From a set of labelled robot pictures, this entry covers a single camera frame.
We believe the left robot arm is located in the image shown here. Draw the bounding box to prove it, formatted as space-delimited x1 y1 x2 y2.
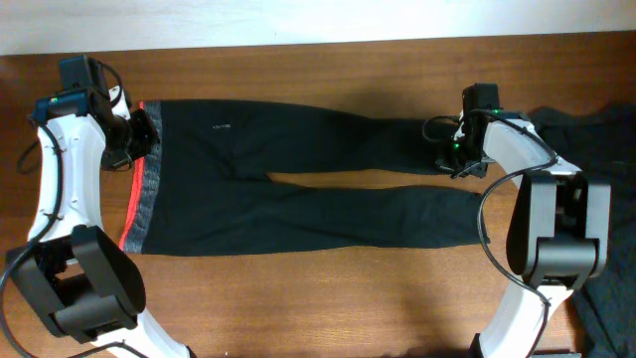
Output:
2 87 193 357

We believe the black leggings red waistband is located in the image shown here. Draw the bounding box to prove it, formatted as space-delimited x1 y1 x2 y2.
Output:
117 98 491 258

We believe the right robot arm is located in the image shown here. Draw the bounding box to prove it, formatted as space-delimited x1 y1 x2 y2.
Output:
444 109 611 358

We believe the dark clothes pile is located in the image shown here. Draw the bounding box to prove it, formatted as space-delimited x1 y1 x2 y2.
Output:
530 103 635 358

